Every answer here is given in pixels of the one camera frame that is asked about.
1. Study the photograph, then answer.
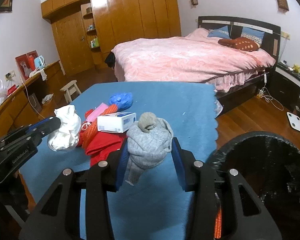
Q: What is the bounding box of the white bathroom scale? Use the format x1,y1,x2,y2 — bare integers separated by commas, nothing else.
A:
286,112,300,132

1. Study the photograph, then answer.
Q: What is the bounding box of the blue table mat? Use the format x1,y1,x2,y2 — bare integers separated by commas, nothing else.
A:
18,80,220,240

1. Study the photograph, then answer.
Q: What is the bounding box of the light blue electric kettle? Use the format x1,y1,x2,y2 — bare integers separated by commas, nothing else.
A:
34,55,45,70

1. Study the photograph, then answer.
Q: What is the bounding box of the red fleece cloth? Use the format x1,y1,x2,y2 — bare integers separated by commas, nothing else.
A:
77,121,127,166

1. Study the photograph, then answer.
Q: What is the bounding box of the grey knitted cloth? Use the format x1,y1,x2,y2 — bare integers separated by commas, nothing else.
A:
126,112,174,185

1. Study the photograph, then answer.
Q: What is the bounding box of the wooden wardrobe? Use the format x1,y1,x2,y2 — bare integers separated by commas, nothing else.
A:
41,0,181,76

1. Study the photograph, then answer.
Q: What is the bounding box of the white charger cable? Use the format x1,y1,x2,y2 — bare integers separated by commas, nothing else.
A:
256,71,285,112

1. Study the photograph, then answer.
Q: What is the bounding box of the orange foam net sleeve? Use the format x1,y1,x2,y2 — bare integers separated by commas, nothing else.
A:
79,104,118,148

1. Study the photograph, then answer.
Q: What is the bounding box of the black trash bin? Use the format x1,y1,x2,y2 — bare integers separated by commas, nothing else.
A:
207,131,300,239

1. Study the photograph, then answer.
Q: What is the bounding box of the long wooden sideboard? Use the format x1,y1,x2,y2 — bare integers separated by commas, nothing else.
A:
0,61,66,138

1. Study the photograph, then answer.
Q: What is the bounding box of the white and blue box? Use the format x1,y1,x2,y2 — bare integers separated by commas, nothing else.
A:
97,112,136,133

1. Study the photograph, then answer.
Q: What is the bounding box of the blue pillow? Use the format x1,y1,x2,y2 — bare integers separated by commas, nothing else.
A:
207,26,230,39
241,27,265,46

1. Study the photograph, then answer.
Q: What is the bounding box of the bed with pink blanket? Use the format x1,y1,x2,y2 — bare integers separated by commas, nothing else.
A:
111,16,281,112

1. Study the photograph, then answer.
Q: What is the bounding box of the white plastic bag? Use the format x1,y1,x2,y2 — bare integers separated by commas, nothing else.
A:
47,105,81,152

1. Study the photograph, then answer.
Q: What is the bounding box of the pink paper sheet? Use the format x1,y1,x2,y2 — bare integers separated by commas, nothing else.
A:
84,103,109,122

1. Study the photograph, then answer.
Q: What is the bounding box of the red picture frame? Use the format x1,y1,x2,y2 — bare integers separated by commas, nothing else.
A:
15,50,38,81

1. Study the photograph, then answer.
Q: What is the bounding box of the left blue pillow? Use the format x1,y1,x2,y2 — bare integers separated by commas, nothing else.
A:
207,26,230,39

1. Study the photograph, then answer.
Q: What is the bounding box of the black cloth at bed foot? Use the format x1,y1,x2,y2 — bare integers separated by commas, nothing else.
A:
104,51,116,68

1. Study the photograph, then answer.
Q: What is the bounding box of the right blue pillow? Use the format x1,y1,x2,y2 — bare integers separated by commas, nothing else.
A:
241,27,265,46

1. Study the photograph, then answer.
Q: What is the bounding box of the small white wooden stool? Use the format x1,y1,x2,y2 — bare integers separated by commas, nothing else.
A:
60,80,82,103

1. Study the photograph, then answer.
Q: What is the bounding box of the brown dotted pillow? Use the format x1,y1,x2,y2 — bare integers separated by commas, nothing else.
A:
218,37,260,52

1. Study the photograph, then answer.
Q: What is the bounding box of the yellow plush toy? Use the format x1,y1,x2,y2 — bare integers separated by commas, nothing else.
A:
293,64,300,74

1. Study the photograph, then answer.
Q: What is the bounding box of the blue crumpled plastic bag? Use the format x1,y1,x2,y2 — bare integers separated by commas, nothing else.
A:
108,92,133,111

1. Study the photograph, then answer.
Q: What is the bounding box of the black bedside table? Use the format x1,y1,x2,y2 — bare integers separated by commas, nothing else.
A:
268,63,300,111

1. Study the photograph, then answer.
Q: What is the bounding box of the right brown wall lamp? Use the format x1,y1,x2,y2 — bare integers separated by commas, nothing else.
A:
277,0,289,11

